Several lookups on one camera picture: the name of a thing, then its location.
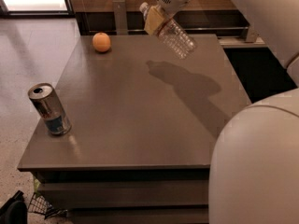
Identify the grey drawer cabinet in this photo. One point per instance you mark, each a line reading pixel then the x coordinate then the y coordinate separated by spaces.
pixel 144 125

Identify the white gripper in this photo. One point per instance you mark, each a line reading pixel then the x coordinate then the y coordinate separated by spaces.
pixel 155 14

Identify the orange fruit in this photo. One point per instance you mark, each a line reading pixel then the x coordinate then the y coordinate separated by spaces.
pixel 101 42

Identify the silver blue drink can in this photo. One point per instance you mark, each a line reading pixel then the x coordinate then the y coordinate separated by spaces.
pixel 49 107

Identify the metal wall bracket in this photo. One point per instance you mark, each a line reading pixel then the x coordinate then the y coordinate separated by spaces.
pixel 120 17
pixel 249 35

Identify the clear plastic water bottle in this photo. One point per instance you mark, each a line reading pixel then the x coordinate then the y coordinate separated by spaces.
pixel 173 36

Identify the black wire basket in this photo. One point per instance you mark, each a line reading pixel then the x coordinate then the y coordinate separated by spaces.
pixel 39 205

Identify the right metal wall bracket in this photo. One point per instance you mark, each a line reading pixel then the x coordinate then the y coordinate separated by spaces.
pixel 249 35

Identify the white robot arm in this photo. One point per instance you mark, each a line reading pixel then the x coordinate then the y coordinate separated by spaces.
pixel 254 170

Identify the left metal wall bracket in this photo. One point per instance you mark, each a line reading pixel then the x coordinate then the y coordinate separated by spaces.
pixel 120 17

